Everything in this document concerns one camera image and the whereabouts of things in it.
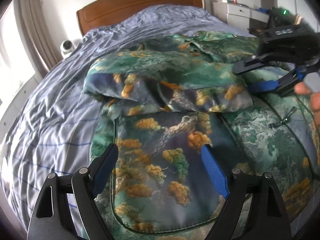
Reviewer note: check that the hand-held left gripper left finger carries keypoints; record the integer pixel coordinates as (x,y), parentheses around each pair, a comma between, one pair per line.
(106,165)

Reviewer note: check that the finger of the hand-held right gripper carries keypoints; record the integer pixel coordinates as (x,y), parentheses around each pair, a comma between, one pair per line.
(250,66)
(262,86)

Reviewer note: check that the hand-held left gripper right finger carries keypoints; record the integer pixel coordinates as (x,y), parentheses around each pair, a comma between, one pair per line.
(215,170)

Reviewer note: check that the green printed jacket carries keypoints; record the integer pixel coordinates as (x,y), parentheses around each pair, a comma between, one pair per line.
(162,135)

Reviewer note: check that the person's right hand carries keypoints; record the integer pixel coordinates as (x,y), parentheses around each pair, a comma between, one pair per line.
(315,107)

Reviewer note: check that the white and grey desk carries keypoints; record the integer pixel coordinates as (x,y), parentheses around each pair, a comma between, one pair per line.
(237,11)

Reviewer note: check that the bed with blue checked sheet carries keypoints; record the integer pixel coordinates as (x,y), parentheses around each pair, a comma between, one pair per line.
(55,100)

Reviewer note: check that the wooden headboard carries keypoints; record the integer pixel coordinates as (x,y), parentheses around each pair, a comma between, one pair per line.
(135,5)

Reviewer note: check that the beige curtain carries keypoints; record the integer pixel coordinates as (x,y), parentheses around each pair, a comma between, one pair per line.
(32,30)

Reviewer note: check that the white security camera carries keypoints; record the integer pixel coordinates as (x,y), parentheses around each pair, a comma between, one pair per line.
(67,47)

